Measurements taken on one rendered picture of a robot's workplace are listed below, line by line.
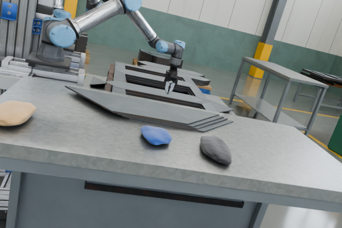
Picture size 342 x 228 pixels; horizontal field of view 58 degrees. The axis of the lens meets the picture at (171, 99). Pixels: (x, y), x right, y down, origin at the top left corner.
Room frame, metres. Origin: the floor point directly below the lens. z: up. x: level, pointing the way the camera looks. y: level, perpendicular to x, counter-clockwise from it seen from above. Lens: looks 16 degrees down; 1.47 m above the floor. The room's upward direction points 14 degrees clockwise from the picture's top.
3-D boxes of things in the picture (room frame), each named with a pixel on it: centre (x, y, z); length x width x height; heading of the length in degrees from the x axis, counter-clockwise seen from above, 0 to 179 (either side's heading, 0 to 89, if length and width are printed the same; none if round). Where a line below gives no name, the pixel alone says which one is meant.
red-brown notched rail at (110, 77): (2.12, 0.45, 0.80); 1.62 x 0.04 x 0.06; 12
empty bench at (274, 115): (5.22, -1.65, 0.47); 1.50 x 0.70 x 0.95; 18
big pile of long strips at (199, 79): (3.25, 0.05, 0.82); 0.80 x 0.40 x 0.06; 102
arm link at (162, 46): (2.00, 0.13, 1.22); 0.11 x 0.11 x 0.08; 37
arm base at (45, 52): (1.70, 0.72, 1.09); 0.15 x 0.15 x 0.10
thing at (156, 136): (0.94, 0.02, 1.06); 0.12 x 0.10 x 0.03; 27
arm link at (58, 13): (2.17, 0.88, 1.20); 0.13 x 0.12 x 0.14; 44
